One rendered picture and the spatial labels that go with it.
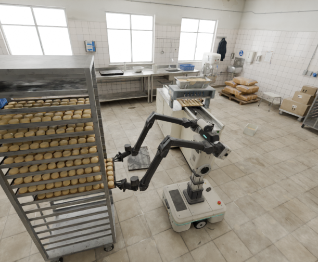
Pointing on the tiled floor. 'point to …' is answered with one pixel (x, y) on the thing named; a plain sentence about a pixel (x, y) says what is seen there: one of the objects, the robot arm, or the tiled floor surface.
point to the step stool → (272, 99)
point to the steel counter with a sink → (166, 70)
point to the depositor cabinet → (163, 108)
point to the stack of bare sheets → (139, 160)
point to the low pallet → (238, 99)
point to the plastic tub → (250, 129)
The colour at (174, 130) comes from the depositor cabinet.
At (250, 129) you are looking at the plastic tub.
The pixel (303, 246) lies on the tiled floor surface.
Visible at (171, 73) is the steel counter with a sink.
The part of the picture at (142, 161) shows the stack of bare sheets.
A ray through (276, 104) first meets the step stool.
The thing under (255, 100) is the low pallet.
